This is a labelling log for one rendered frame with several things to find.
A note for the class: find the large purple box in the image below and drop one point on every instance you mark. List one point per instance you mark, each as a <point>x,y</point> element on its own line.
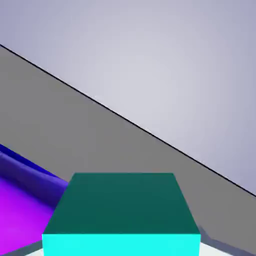
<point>22,210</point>

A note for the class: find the small cyan cube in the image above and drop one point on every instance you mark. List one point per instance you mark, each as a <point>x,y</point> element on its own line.
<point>122,210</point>

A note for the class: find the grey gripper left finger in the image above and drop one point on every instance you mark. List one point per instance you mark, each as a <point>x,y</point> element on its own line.
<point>34,250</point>

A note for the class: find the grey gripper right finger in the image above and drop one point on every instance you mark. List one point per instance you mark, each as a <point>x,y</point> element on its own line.
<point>210,249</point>

